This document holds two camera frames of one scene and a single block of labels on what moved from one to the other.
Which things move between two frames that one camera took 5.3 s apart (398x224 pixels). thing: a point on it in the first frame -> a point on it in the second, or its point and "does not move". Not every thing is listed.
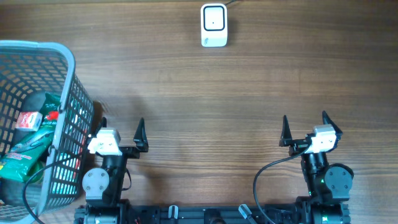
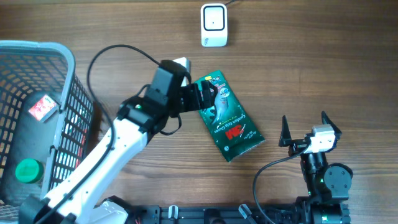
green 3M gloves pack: x=17 y=161 -> x=235 y=132
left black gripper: x=140 y=139 -> x=211 y=93
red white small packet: x=28 y=121 -> x=42 y=107
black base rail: x=128 y=214 does not move
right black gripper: x=298 y=145 does not move
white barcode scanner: x=214 y=25 does not move
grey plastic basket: x=28 y=66 does not move
